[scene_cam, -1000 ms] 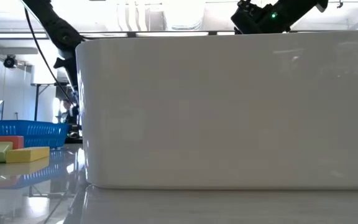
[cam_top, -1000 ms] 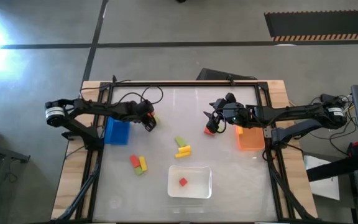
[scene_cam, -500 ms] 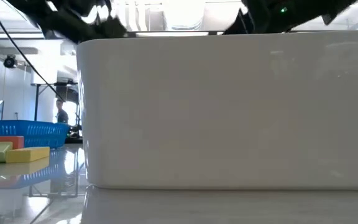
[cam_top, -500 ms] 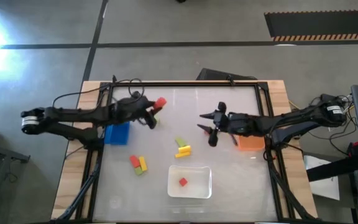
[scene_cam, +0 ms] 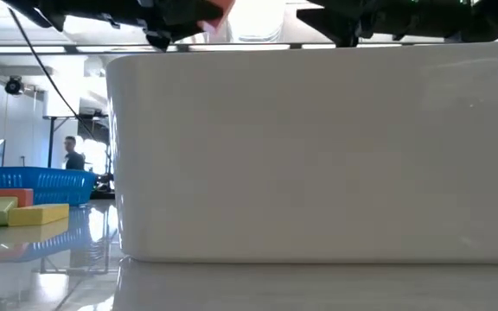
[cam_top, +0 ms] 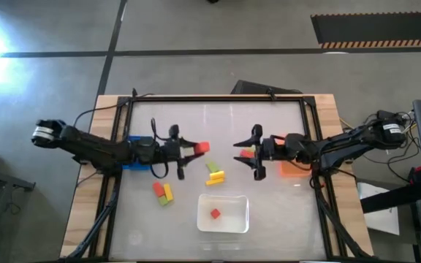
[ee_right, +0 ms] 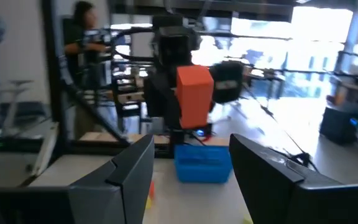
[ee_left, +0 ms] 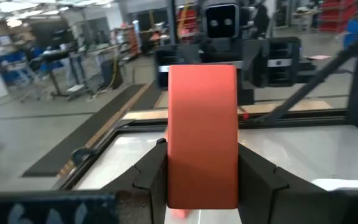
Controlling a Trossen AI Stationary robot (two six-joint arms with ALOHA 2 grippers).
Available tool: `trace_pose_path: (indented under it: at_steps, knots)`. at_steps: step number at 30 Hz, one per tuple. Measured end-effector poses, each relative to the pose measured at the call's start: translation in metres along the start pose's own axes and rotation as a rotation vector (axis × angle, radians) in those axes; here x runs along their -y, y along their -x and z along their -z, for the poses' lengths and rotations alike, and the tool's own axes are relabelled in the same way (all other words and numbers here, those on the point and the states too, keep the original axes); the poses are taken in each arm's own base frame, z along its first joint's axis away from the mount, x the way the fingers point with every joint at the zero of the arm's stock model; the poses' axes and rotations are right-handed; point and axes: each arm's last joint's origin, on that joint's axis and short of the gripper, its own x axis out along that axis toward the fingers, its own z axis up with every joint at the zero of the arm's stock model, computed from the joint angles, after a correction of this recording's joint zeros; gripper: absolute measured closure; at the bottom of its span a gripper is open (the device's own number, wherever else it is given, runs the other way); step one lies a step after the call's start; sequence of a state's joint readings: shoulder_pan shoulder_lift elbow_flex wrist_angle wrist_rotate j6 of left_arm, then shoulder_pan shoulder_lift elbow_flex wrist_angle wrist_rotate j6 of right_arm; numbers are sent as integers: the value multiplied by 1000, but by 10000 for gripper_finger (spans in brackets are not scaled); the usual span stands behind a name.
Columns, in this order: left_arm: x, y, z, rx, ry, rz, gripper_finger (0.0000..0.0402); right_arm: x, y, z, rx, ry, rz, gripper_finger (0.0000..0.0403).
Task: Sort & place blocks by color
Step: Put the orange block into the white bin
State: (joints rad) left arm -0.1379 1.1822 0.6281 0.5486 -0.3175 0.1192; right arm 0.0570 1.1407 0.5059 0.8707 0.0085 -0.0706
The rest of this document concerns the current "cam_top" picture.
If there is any black desk leg bar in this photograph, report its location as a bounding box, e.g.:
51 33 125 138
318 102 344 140
360 182 421 215

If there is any yellow rectangular wooden block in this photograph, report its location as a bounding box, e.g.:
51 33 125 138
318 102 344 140
163 183 175 202

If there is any black hazard striped floor mat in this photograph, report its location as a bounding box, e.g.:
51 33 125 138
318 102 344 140
311 10 421 50

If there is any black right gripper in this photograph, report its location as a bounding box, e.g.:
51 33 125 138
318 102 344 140
233 123 288 182

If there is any dark metal stand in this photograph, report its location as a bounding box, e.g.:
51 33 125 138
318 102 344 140
0 164 36 263

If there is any blue plastic bin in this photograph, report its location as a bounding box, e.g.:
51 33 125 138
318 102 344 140
121 134 154 172

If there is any white paper sheet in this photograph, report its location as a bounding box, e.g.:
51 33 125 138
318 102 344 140
356 181 401 237

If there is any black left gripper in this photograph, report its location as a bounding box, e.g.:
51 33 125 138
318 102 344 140
159 124 205 181

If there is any white plastic bin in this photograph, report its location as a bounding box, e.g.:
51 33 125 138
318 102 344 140
196 193 250 234

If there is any black metal table frame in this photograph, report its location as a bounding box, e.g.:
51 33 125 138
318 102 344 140
58 94 378 263

